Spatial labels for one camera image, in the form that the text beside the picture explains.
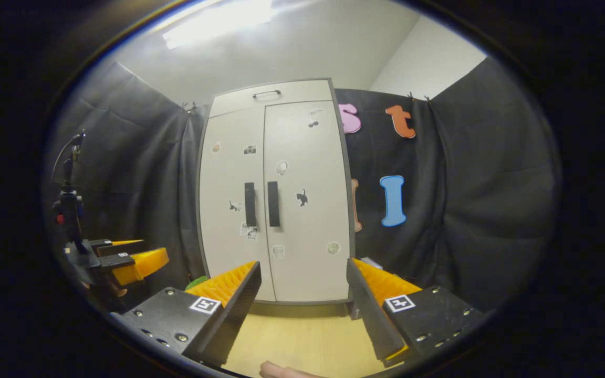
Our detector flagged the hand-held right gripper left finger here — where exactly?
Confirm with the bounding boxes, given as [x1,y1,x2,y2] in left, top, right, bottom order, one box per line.
[111,260,262,366]

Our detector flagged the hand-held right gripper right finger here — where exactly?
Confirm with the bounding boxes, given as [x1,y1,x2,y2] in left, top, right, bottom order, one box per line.
[346,257,489,368]

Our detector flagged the white cabinet door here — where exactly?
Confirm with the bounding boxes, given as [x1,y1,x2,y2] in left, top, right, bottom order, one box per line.
[199,108,277,302]
[263,101,351,302]

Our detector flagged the white shoe cabinet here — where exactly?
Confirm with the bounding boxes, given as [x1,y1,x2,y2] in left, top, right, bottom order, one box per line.
[196,79,356,305]

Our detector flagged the black backdrop cloth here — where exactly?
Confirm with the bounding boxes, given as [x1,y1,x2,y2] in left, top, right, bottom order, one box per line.
[45,57,563,316]

